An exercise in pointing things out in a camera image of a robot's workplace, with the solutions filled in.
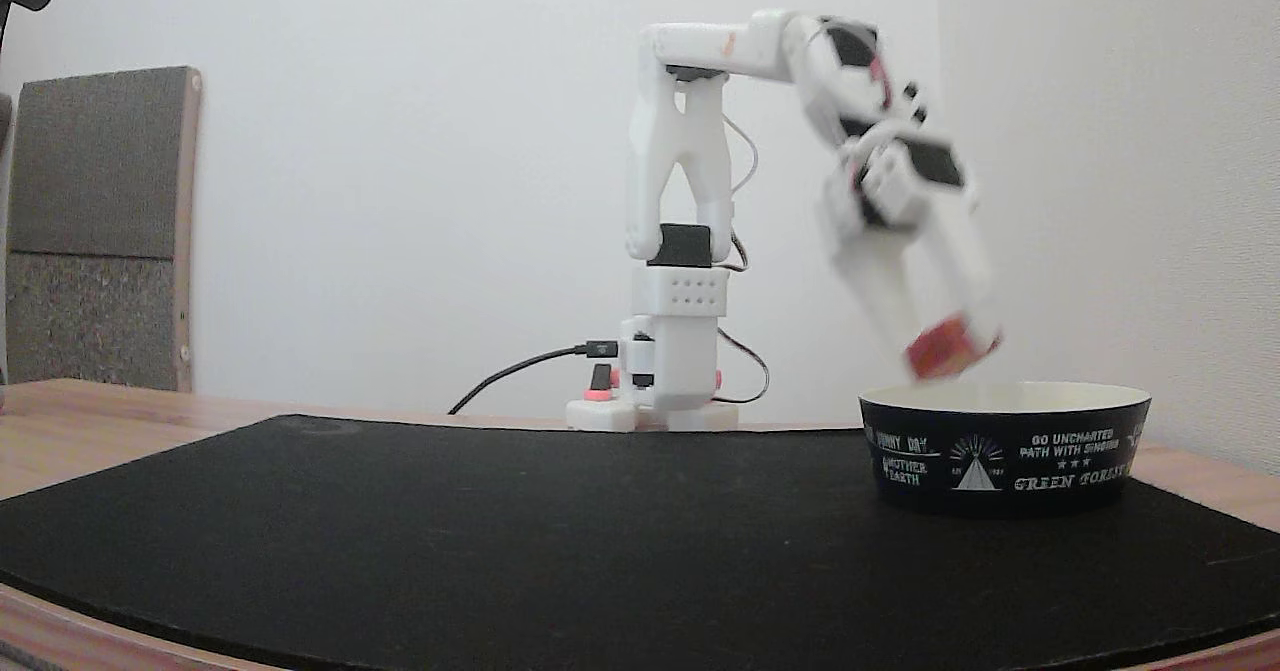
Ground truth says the brown block toy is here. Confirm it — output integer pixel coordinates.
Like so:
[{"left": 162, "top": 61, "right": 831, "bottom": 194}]
[{"left": 904, "top": 315, "right": 1002, "bottom": 381}]

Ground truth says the grey cardboard scratch board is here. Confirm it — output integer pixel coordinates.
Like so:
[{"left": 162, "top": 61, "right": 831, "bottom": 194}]
[{"left": 4, "top": 65, "right": 203, "bottom": 394}]

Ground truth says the navy paper bowl, white print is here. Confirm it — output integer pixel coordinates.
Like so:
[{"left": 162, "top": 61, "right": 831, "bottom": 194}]
[{"left": 858, "top": 380, "right": 1153, "bottom": 520}]

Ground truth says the thick black power cable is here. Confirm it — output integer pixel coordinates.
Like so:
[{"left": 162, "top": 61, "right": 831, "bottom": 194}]
[{"left": 446, "top": 341, "right": 620, "bottom": 417}]

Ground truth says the red black white servo wire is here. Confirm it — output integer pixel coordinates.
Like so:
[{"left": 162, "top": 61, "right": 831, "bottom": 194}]
[{"left": 866, "top": 49, "right": 893, "bottom": 114}]

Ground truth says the black desk mat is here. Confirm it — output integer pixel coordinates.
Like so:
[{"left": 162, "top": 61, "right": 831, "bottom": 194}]
[{"left": 0, "top": 413, "right": 1280, "bottom": 671}]

